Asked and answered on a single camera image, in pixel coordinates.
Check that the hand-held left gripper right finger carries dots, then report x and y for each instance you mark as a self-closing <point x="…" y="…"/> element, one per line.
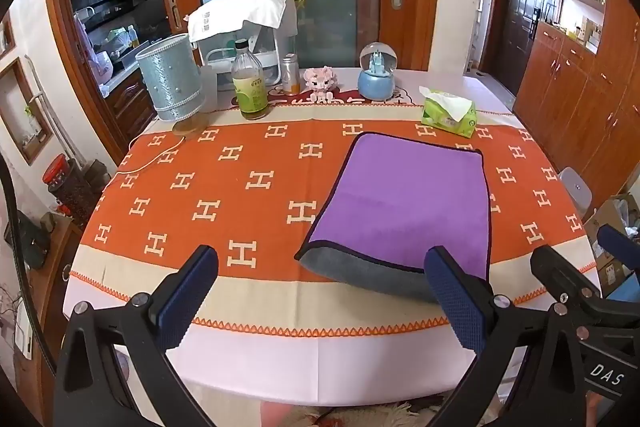
<point x="456" y="304"/>

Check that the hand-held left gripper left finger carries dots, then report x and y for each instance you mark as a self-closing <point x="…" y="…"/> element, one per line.
<point x="186" y="299"/>

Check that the pink toy figure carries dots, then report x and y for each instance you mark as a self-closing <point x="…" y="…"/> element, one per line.
<point x="321" y="83"/>

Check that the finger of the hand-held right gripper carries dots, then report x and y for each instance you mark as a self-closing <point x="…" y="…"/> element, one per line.
<point x="620" y="243"/>
<point x="562" y="269"/>

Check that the pink plastic bag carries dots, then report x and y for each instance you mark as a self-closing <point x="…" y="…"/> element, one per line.
<point x="95" y="57"/>

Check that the small metal can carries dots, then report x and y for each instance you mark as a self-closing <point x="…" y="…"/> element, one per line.
<point x="290" y="76"/>

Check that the blue snow globe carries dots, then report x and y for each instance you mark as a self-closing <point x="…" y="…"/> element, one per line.
<point x="377" y="74"/>

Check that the clear plastic container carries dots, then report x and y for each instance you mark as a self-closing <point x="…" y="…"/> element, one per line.
<point x="216" y="82"/>

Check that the wooden cabinet with shelves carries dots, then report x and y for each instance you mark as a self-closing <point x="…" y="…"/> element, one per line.
<point x="575" y="97"/>

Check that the green tissue pack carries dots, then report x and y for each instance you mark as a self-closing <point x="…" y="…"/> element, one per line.
<point x="447" y="114"/>

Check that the white cloth cover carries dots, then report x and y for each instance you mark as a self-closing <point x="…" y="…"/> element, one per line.
<point x="240" y="14"/>

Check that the cardboard box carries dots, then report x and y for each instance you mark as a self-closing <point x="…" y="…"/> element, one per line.
<point x="612" y="217"/>

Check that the blue table lamp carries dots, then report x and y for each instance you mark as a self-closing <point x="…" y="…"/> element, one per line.
<point x="172" y="77"/>

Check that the white tablecloth with red print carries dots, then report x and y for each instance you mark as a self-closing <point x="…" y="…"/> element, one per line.
<point x="300" y="367"/>

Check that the white stool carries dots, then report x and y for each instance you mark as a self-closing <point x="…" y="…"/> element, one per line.
<point x="575" y="187"/>

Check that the orange patterned table blanket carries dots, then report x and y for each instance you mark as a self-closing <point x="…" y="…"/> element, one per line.
<point x="240" y="217"/>

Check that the white countertop appliance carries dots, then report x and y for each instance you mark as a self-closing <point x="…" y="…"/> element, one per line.
<point x="285" y="42"/>

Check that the dark entrance door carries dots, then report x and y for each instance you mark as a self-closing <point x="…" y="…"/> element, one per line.
<point x="520" y="37"/>

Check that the purple and grey towel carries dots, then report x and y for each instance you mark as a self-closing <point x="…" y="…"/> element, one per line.
<point x="410" y="207"/>

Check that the glass bottle with green label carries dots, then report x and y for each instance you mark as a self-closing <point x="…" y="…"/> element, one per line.
<point x="250" y="92"/>

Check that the red-lidded jar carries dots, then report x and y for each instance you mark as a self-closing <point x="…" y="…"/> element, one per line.
<point x="67" y="187"/>

